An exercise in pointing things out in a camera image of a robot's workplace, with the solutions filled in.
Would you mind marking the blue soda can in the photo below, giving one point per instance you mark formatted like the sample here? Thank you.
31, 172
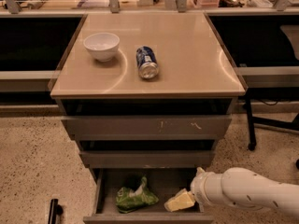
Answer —
146, 63

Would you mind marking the black table leg with caster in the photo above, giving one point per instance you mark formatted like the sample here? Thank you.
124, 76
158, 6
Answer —
293, 125

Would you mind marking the grey drawer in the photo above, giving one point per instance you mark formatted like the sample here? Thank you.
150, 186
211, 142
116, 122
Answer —
164, 183
146, 159
96, 128

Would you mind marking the grey bottom drawer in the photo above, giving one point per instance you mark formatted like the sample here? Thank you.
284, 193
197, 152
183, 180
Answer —
164, 183

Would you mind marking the white ceramic bowl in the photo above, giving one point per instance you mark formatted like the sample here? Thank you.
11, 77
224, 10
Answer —
102, 46

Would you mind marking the grey middle drawer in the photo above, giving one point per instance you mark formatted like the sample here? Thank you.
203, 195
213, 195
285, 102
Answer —
146, 159

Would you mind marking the green rice chip bag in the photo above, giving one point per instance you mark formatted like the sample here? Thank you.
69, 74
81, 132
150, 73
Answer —
130, 198

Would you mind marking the black object on floor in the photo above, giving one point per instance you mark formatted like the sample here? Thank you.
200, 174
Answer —
56, 212

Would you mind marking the grey drawer cabinet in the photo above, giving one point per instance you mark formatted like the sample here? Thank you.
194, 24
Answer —
146, 97

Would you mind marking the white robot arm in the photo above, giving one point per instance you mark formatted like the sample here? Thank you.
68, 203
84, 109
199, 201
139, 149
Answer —
238, 188

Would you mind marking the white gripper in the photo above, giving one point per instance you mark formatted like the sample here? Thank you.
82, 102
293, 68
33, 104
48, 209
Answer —
197, 187

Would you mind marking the grey top drawer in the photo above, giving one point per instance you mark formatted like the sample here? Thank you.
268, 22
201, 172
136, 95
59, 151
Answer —
96, 128

